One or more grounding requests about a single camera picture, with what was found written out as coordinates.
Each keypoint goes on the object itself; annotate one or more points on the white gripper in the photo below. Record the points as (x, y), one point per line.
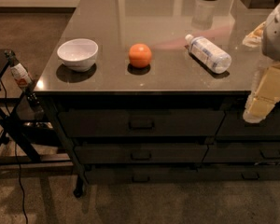
(277, 36)

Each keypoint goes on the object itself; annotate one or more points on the white ceramic bowl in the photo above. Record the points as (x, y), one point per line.
(78, 54)

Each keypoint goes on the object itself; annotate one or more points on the black side table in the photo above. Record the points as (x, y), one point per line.
(20, 130)

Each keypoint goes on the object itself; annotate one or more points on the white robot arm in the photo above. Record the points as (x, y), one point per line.
(267, 35)

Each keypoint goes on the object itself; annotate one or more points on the orange round fruit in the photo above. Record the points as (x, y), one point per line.
(140, 55)

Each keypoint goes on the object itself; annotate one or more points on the glass bottle with label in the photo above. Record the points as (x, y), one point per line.
(18, 71)

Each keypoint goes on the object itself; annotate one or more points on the dark counter cabinet frame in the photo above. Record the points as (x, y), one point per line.
(57, 102)

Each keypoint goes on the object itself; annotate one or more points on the clear plastic water bottle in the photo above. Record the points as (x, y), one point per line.
(212, 56)

